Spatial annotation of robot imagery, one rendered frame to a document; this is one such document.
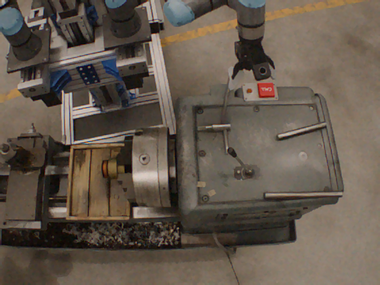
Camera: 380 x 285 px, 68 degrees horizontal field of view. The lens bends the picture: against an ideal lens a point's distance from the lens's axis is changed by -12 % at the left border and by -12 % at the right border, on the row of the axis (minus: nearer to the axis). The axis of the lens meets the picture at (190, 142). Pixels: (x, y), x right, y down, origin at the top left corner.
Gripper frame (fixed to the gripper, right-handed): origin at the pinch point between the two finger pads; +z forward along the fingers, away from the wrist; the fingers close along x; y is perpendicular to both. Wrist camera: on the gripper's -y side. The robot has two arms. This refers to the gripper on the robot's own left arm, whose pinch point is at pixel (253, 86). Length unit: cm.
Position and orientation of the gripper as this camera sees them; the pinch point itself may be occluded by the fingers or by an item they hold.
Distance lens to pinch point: 102.1
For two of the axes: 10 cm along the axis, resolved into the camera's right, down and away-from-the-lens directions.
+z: 1.4, 5.4, 8.3
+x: -9.6, 2.6, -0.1
